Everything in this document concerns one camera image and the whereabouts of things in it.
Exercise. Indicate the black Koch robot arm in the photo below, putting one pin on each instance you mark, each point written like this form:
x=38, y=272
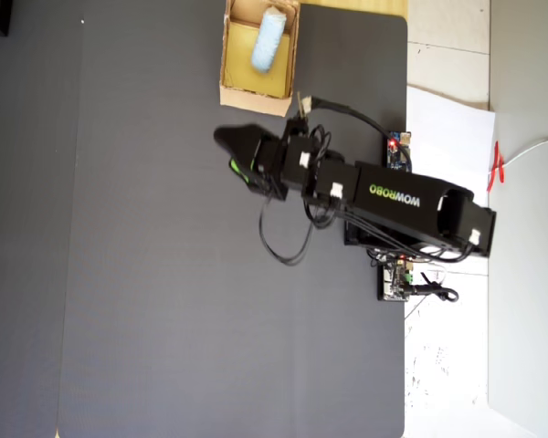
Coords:
x=393, y=196

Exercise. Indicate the red tape mark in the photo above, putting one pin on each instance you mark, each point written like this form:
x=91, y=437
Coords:
x=497, y=171

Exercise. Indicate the white paper sheet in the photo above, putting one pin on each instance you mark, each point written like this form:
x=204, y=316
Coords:
x=447, y=342

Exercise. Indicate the light grey board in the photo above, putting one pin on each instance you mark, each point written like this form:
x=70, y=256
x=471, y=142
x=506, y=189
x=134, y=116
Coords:
x=530, y=296

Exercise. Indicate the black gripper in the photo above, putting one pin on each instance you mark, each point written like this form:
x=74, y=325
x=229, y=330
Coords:
x=270, y=169

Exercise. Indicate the open cardboard box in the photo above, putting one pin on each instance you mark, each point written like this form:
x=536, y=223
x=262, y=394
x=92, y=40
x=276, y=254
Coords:
x=237, y=93

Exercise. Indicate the blue circuit board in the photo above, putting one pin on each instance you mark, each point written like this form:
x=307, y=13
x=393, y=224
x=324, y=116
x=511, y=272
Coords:
x=399, y=153

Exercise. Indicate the light blue yarn-wrapped block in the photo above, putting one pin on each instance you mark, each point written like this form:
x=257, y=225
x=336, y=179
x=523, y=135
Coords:
x=267, y=41

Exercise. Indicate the black motor controller board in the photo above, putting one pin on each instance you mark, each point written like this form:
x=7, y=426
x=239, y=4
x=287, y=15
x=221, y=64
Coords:
x=395, y=280

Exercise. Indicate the dark grey textured mat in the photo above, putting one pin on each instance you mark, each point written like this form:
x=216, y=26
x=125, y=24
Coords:
x=187, y=296

